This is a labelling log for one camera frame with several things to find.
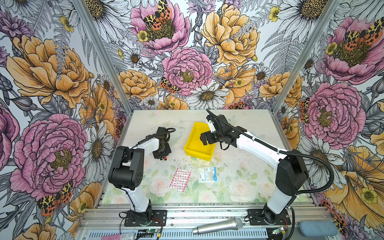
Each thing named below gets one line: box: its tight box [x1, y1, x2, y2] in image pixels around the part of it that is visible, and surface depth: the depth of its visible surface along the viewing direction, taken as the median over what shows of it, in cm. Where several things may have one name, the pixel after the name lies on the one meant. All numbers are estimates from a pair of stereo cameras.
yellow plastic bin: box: [184, 121, 215, 162], surface depth 96 cm
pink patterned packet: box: [169, 168, 191, 192], surface depth 89 cm
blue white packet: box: [198, 166, 218, 184], surface depth 91 cm
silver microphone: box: [192, 218, 244, 235], surface depth 71 cm
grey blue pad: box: [299, 220, 338, 238], surface depth 70 cm
